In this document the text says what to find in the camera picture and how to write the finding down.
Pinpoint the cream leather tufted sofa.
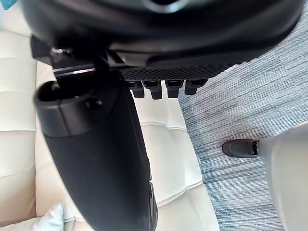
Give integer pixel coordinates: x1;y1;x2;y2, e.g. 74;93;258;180
0;30;221;231

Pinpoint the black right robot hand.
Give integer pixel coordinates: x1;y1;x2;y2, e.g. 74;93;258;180
18;0;304;231

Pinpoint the dark robot foot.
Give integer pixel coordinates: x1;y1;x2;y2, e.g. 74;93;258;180
221;139;260;158

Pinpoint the silver robot leg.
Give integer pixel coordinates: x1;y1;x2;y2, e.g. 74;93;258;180
255;121;308;231

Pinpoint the teal object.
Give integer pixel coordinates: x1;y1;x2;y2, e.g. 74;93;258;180
0;0;14;12

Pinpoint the pale blue cushion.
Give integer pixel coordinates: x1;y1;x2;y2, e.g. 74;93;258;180
22;202;65;231

